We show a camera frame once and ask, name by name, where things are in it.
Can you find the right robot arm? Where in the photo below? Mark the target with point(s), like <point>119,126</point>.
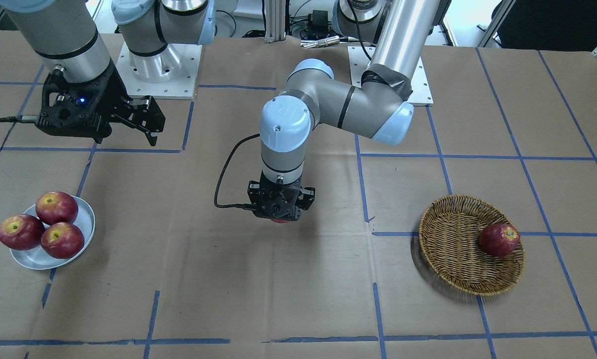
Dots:
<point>63,32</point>

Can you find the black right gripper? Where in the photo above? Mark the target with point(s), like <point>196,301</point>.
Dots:
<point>112,95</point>

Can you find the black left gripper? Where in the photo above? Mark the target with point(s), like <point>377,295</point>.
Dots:
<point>307,196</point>

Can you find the light blue plate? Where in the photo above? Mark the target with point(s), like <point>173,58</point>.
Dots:
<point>38,259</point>

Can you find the dark red apple in basket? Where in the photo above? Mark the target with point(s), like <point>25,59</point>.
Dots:
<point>499,239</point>

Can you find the round wicker basket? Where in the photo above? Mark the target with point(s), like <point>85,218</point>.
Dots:
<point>449,232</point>

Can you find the red apple on plate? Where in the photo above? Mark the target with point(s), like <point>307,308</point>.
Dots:
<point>62,240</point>
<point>21,232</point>
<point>55,207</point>

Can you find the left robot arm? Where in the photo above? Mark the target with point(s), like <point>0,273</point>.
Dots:
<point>377,109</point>

